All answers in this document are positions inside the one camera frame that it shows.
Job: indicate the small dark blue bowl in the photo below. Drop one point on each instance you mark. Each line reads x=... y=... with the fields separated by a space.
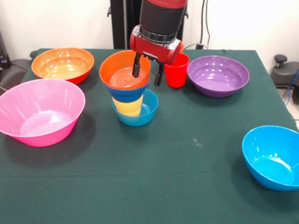
x=126 y=94

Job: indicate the yellow cup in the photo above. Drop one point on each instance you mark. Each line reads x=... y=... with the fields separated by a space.
x=128 y=108

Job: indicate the large orange bowl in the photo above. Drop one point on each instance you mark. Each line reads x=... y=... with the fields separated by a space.
x=63 y=65

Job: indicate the small light blue bowl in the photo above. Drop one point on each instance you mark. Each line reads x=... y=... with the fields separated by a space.
x=137 y=121

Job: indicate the dark green table cloth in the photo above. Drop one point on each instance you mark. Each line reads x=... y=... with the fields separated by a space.
x=149 y=163

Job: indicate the small orange bowl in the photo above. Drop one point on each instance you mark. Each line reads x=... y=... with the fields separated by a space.
x=116 y=70

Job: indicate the orange cup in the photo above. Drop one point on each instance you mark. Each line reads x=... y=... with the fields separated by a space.
x=182 y=48

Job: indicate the purple bowl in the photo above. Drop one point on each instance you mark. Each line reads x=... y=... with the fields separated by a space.
x=218 y=79

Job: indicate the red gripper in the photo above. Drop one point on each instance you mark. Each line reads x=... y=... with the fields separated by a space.
x=154 y=50

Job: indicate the red cup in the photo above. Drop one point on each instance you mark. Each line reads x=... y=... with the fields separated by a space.
x=175 y=74

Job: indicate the large pink bowl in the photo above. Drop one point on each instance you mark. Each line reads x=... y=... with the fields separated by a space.
x=46 y=126

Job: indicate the large light blue bowl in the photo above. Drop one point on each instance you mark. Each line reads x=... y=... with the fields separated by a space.
x=268 y=158

